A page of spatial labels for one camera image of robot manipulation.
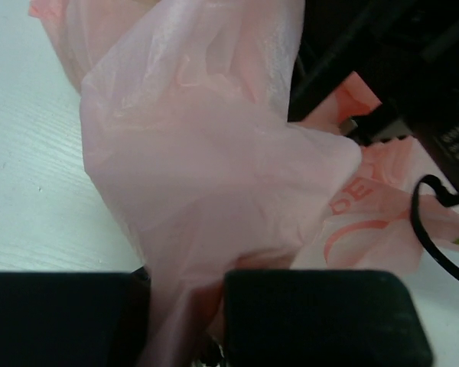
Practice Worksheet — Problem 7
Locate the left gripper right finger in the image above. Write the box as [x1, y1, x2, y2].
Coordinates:
[223, 270, 433, 366]

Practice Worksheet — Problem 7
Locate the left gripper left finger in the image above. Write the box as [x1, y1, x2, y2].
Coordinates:
[0, 268, 150, 366]

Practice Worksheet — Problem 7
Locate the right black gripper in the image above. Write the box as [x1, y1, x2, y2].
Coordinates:
[288, 1, 459, 193]

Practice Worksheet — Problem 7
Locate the pink plastic bag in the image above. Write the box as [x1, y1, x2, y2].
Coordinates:
[29, 1, 459, 366]

